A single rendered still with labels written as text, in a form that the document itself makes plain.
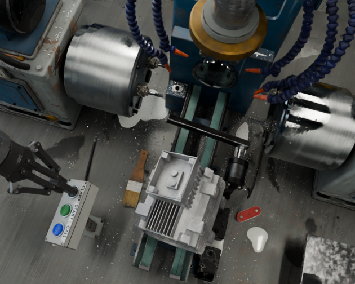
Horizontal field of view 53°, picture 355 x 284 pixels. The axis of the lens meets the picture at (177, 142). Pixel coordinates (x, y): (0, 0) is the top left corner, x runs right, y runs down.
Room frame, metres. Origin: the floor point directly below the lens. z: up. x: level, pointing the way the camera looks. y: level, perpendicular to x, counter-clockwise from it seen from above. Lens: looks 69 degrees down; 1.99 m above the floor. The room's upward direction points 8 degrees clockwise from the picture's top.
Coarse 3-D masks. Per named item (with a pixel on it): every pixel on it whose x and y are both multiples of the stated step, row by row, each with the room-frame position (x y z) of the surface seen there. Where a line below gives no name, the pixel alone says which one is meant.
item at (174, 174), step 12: (168, 156) 0.30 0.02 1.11; (180, 156) 0.30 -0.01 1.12; (156, 168) 0.26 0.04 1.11; (168, 168) 0.27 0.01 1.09; (180, 168) 0.27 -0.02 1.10; (192, 168) 0.26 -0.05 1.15; (156, 180) 0.23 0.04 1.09; (168, 180) 0.23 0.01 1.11; (180, 180) 0.24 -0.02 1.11; (192, 180) 0.24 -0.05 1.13; (156, 192) 0.20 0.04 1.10; (168, 192) 0.20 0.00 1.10; (180, 192) 0.21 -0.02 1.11; (192, 192) 0.21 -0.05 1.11; (180, 204) 0.17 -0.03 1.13
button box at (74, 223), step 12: (72, 180) 0.21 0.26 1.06; (84, 192) 0.18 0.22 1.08; (96, 192) 0.19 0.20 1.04; (60, 204) 0.15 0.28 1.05; (72, 204) 0.15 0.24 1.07; (84, 204) 0.15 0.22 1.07; (60, 216) 0.11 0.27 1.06; (72, 216) 0.12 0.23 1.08; (84, 216) 0.12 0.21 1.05; (72, 228) 0.09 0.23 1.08; (84, 228) 0.10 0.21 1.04; (48, 240) 0.05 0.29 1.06; (60, 240) 0.06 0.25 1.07; (72, 240) 0.06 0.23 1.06
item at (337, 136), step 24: (312, 96) 0.50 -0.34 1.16; (336, 96) 0.51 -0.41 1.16; (264, 120) 0.46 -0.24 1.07; (288, 120) 0.43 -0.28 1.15; (312, 120) 0.43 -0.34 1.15; (336, 120) 0.44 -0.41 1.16; (264, 144) 0.43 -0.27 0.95; (288, 144) 0.38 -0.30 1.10; (312, 144) 0.38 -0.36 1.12; (336, 144) 0.39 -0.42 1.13
